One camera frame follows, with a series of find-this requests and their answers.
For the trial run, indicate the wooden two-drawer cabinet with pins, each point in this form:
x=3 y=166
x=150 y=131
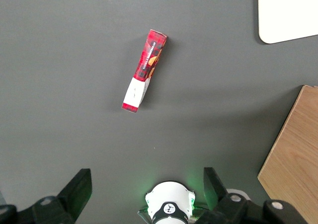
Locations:
x=295 y=154

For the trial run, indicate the white rectangular tray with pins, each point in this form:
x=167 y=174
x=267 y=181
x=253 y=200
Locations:
x=285 y=10

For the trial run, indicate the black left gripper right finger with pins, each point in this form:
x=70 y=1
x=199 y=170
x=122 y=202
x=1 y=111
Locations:
x=216 y=191

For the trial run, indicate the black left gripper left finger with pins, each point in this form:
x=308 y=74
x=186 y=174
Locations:
x=74 y=191

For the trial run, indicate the red plaid cookie box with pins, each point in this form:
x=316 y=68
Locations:
x=149 y=57

